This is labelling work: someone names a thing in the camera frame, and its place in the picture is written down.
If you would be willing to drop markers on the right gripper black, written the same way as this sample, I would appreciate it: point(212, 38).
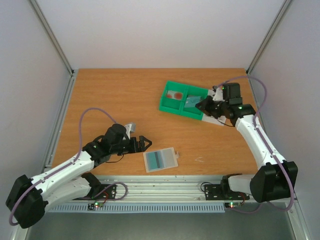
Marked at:
point(212, 107)

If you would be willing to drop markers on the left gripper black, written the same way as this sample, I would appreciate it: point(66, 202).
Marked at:
point(141, 149)

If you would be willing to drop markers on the teal VIP card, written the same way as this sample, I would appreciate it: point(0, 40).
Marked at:
point(190, 103)
point(154, 161)

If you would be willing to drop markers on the white card holder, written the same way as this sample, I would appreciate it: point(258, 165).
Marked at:
point(169, 156)

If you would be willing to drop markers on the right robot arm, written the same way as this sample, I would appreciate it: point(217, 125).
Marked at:
point(275, 177)

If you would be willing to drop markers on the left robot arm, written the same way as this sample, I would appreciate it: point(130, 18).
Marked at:
point(90, 156)

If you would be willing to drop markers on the red patterned card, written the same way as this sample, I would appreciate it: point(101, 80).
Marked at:
point(175, 95)

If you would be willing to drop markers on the green bin middle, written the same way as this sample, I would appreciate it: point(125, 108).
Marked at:
point(193, 91)

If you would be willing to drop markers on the green bin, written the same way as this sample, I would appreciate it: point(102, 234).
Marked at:
point(193, 91)
point(170, 105)

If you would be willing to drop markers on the white bin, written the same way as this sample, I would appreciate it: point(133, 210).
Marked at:
point(220, 121)

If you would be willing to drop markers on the green bin left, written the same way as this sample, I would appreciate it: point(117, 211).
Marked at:
point(170, 105)

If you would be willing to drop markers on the left circuit board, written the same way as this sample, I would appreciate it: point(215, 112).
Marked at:
point(94, 206)

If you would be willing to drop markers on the circuit board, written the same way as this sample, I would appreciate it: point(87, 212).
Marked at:
point(233, 204)
point(94, 206)

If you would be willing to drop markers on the right circuit board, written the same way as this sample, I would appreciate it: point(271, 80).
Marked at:
point(233, 204)

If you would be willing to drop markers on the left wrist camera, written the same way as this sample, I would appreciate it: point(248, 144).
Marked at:
point(130, 128)

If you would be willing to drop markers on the aluminium front rail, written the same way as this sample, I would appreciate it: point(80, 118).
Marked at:
point(157, 187)

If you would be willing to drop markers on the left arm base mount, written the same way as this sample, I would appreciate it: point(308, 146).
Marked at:
point(109, 191)

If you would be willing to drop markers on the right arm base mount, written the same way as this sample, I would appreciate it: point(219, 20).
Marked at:
point(215, 192)

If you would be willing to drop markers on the grey slotted cable duct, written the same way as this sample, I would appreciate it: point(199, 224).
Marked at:
point(133, 208)

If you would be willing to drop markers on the right aluminium frame post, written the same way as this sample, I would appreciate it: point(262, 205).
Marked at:
point(285, 6)

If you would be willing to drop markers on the aluminium frame post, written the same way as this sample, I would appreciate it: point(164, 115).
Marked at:
point(285, 6)
point(47, 28)

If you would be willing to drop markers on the left aluminium frame post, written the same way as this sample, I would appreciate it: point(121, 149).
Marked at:
point(47, 28)

